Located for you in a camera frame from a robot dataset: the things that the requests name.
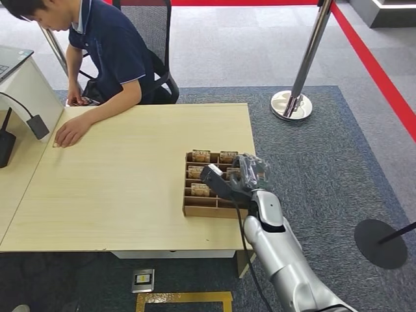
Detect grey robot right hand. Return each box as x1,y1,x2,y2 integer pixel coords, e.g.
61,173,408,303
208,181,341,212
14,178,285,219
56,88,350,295
231,153,273,194

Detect person's left hand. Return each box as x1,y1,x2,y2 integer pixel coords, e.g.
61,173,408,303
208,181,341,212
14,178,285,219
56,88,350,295
54,114,94,150

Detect person's right hand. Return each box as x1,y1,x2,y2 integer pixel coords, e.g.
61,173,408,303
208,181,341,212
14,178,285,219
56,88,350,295
66,84,84,107

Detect clear plastic hand cover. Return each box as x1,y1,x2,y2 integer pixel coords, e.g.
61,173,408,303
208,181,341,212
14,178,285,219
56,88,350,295
239,153,273,191

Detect person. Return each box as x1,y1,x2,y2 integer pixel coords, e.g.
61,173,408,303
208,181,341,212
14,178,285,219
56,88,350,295
0,0,180,150

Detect brown wooden card tray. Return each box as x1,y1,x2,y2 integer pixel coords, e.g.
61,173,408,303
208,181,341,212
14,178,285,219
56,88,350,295
183,150,257,220

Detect black power adapter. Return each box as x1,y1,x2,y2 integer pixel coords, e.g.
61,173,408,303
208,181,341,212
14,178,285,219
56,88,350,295
26,114,51,141

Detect black router device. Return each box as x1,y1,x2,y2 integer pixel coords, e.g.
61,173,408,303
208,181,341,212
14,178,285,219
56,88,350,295
0,107,17,169

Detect grey laptop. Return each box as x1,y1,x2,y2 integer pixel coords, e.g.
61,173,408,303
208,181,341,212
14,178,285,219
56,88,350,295
0,45,35,84

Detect black mesh office chair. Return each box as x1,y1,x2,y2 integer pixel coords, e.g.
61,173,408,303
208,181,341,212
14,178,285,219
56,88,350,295
112,0,180,105

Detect long red barrier belt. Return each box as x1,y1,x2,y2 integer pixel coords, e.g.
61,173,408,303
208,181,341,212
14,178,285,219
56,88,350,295
103,0,321,7

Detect metal floor socket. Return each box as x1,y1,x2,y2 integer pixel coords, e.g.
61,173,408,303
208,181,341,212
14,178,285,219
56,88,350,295
131,268,155,294

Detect black round stand base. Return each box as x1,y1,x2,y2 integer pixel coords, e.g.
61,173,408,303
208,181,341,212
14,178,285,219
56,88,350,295
354,218,416,271

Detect dark grey platform step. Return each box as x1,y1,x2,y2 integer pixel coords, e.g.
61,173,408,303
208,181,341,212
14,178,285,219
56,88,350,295
350,0,416,29

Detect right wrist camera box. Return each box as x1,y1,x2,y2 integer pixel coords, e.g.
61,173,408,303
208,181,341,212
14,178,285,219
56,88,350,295
199,163,253,207

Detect thin black power cable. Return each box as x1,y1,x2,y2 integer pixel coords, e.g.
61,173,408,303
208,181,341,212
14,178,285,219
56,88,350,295
0,91,35,120

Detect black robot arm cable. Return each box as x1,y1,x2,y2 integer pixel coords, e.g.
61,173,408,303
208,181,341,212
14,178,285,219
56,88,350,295
230,196,274,312

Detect chrome stanchion post with base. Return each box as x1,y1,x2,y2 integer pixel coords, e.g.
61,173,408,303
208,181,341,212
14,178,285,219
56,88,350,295
270,0,334,123

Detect yellow floor tape frame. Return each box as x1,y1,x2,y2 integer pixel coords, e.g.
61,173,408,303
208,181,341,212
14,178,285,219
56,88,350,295
135,291,233,312

